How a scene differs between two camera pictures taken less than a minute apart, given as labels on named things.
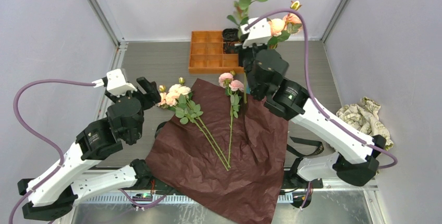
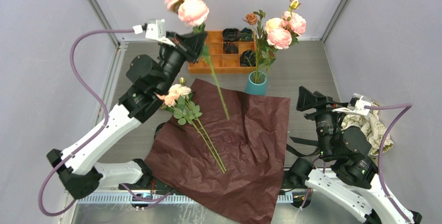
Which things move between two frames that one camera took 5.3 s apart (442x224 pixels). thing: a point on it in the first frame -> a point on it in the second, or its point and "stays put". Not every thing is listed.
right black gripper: x=243 y=50 -> x=306 y=98
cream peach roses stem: x=177 y=96 stays put
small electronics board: x=143 y=197 stays put
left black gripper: x=151 y=98 -> x=189 y=46
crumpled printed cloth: x=364 y=116 stays put
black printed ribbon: x=301 y=155 stays put
